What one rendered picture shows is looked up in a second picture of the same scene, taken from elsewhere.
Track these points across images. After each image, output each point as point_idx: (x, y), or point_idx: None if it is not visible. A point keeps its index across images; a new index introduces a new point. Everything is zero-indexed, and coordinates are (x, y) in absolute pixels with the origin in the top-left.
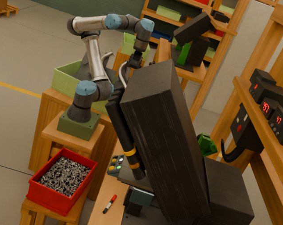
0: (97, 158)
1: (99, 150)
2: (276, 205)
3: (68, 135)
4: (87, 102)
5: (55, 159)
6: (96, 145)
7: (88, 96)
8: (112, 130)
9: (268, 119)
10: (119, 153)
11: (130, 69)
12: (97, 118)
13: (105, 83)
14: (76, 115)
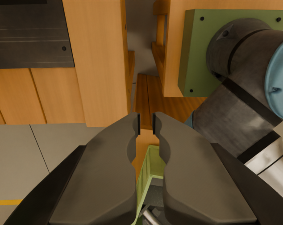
0: (152, 96)
1: (154, 102)
2: None
3: (235, 3)
4: (258, 40)
5: None
6: (162, 65)
7: (278, 42)
8: (146, 122)
9: None
10: None
11: (183, 191)
12: (189, 72)
13: (232, 143)
14: (255, 21)
